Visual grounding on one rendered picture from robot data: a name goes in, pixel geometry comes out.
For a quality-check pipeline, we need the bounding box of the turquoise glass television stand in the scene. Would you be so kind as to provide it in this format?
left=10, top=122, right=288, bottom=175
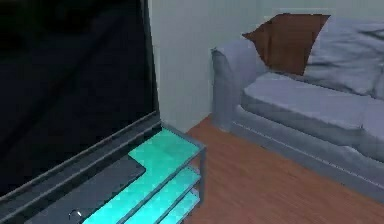
left=81, top=122, right=208, bottom=224

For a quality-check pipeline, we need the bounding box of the grey sofa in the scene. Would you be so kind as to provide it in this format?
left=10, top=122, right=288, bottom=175
left=210, top=14, right=384, bottom=205

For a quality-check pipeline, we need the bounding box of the brown cushion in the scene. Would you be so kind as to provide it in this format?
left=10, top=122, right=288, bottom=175
left=242, top=13, right=332, bottom=77

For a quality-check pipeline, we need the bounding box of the black television set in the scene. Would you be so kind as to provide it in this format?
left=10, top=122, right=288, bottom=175
left=0, top=0, right=163, bottom=224

